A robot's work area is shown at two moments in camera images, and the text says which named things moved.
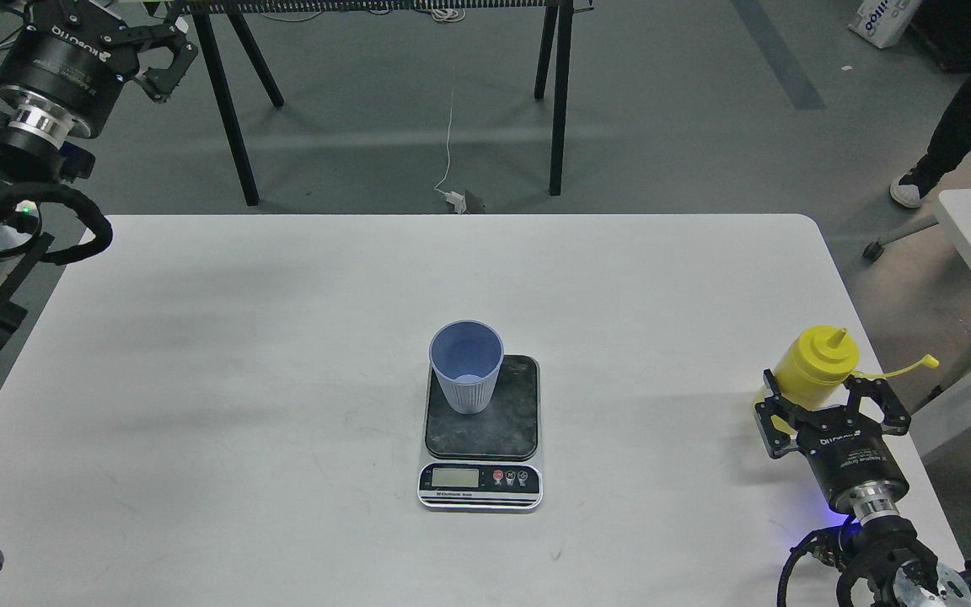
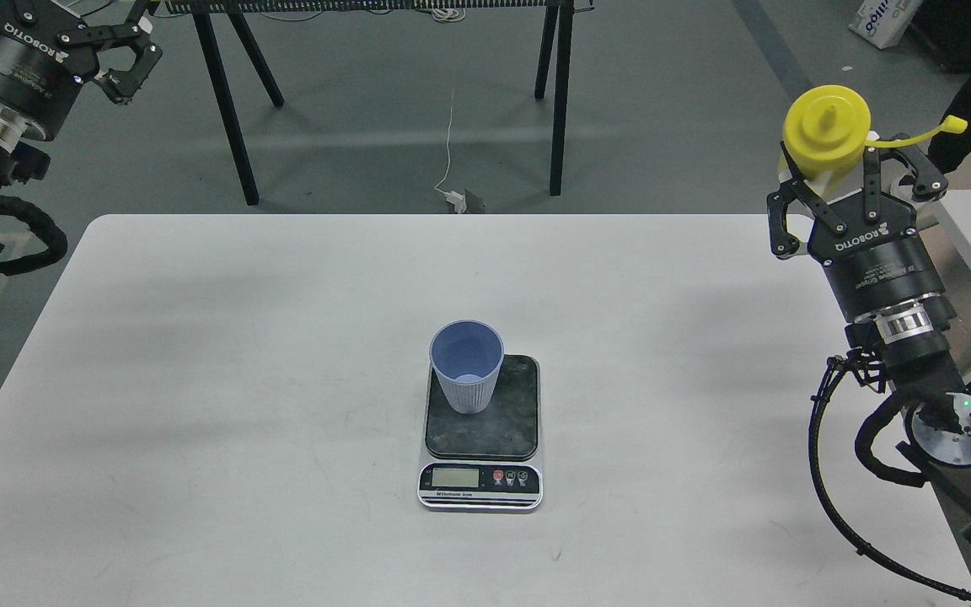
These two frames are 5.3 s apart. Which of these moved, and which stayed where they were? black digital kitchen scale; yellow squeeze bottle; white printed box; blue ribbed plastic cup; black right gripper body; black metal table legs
Moved: black right gripper body; yellow squeeze bottle
Stayed: white printed box; black digital kitchen scale; black metal table legs; blue ribbed plastic cup
